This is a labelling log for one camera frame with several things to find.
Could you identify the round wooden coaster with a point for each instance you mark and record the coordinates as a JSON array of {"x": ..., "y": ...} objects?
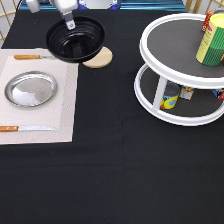
[{"x": 102, "y": 59}]

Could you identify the white two-tier lazy Susan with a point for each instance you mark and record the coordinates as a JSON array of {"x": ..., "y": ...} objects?
[{"x": 168, "y": 46}]

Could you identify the round silver metal plate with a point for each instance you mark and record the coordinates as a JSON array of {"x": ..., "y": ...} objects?
[{"x": 30, "y": 89}]

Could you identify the beige woven placemat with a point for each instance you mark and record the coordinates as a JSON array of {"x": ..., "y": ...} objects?
[{"x": 57, "y": 113}]

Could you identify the black plastic bowl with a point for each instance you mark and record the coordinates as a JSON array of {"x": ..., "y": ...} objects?
[{"x": 79, "y": 44}]

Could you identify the red box lower tier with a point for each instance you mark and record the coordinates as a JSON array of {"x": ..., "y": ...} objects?
[{"x": 219, "y": 93}]

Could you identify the wooden handled knife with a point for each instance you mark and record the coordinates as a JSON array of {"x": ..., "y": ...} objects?
[{"x": 25, "y": 128}]

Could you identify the blue yellow can lower tier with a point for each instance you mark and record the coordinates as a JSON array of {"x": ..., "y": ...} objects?
[{"x": 170, "y": 96}]

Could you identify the wooden handled fork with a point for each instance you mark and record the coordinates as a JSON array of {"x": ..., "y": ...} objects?
[{"x": 30, "y": 57}]

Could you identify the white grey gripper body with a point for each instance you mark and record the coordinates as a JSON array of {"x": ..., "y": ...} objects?
[{"x": 63, "y": 6}]

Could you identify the red raisins box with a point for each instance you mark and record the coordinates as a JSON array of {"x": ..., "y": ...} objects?
[{"x": 206, "y": 21}]

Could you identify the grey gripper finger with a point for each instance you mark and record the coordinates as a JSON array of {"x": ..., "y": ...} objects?
[{"x": 69, "y": 21}]

